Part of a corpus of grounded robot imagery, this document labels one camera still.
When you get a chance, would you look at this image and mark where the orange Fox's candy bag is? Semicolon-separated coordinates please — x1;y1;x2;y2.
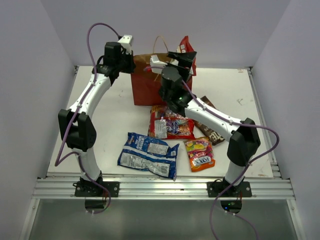
184;136;216;172

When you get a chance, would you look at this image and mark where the brown kettle chips bag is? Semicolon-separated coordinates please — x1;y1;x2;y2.
193;96;225;146

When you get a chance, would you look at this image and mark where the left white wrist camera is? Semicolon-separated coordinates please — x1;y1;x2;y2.
117;35;133;54

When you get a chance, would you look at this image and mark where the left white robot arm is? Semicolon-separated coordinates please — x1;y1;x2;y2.
58;35;136;197

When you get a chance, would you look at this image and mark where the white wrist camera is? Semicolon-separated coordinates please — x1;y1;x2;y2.
117;35;133;54
149;55;167;73

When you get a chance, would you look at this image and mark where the blue white snack bag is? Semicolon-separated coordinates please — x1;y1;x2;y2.
117;132;180;181

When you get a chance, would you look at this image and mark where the red white chips bag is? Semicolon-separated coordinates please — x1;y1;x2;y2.
176;35;197;76

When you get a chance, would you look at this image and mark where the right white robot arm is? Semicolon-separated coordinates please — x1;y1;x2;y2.
150;51;261;197

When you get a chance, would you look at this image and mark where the red assorted candy bag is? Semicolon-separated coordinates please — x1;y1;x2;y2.
147;105;195;140

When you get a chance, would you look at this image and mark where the aluminium front rail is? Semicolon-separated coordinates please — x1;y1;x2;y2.
31;174;295;200

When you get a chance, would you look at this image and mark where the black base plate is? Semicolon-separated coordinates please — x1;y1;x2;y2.
72;177;120;198
206;179;253;198

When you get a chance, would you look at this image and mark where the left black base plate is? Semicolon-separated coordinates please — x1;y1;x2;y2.
72;177;120;198

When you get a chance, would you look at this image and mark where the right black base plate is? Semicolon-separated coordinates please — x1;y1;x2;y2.
206;179;253;198

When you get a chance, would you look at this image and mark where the red paper bag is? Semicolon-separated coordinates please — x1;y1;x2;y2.
130;35;194;106

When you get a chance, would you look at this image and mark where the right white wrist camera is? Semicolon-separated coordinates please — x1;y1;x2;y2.
149;55;167;73

